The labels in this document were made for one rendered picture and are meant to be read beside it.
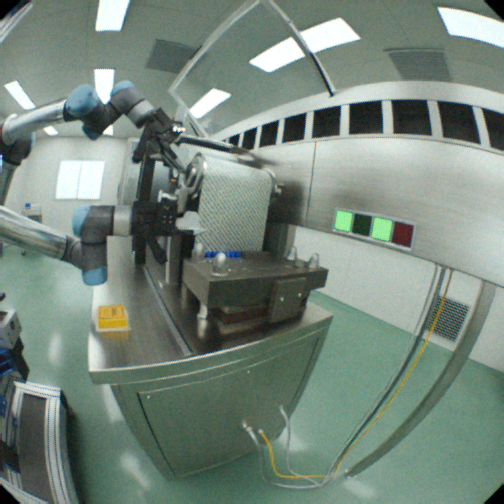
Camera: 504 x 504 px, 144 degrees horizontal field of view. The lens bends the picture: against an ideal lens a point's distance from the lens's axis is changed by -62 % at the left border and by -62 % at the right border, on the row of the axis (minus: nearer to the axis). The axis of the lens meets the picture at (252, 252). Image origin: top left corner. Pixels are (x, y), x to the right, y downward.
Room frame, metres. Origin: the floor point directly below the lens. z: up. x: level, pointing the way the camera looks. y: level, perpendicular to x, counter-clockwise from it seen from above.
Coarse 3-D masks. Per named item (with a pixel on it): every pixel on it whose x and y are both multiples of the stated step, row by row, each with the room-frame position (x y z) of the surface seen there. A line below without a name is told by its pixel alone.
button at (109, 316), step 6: (102, 306) 0.34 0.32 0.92; (108, 306) 0.35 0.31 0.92; (114, 306) 0.36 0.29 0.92; (120, 306) 0.37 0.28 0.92; (102, 312) 0.32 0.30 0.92; (108, 312) 0.33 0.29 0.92; (114, 312) 0.34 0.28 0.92; (120, 312) 0.35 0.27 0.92; (102, 318) 0.30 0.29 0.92; (108, 318) 0.31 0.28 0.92; (114, 318) 0.32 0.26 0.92; (120, 318) 0.32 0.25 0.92; (126, 318) 0.34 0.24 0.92; (102, 324) 0.29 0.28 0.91; (108, 324) 0.30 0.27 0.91; (114, 324) 0.31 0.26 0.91; (120, 324) 0.32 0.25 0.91; (126, 324) 0.33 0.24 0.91
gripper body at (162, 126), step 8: (152, 112) 0.49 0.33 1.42; (160, 112) 0.52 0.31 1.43; (144, 120) 0.48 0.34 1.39; (152, 120) 0.53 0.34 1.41; (160, 120) 0.52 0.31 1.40; (168, 120) 0.54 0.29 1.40; (160, 128) 0.51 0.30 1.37; (168, 128) 0.53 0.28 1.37; (152, 136) 0.51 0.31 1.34; (160, 136) 0.52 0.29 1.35; (168, 136) 0.54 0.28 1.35; (176, 136) 0.55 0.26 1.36; (152, 144) 0.55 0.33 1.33; (160, 152) 0.57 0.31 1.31
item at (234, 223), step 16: (208, 192) 0.57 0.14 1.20; (208, 208) 0.58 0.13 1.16; (224, 208) 0.61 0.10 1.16; (240, 208) 0.64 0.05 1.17; (256, 208) 0.67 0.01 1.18; (208, 224) 0.58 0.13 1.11; (224, 224) 0.61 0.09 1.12; (240, 224) 0.64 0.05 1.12; (256, 224) 0.68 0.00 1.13; (208, 240) 0.58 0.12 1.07; (224, 240) 0.61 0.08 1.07; (240, 240) 0.65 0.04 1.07; (256, 240) 0.69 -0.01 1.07
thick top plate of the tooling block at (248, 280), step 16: (192, 272) 0.45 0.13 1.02; (208, 272) 0.42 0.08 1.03; (240, 272) 0.46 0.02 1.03; (256, 272) 0.48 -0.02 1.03; (272, 272) 0.50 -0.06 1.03; (288, 272) 0.52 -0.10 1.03; (304, 272) 0.54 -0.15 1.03; (320, 272) 0.59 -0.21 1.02; (192, 288) 0.44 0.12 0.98; (208, 288) 0.38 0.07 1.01; (224, 288) 0.40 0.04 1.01; (240, 288) 0.42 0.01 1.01; (256, 288) 0.45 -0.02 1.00; (304, 288) 0.55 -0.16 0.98; (208, 304) 0.38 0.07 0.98; (224, 304) 0.40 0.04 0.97
